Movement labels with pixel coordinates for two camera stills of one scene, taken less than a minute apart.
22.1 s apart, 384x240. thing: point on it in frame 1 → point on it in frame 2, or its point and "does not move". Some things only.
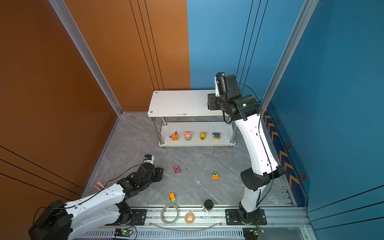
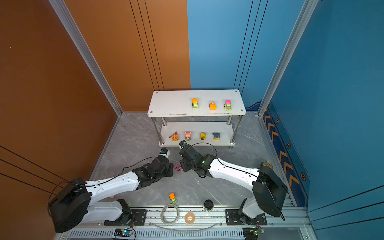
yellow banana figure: (203, 136) does not move
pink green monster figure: (188, 136) does not move
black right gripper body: (216, 103) → (187, 167)
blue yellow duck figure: (216, 136) does not move
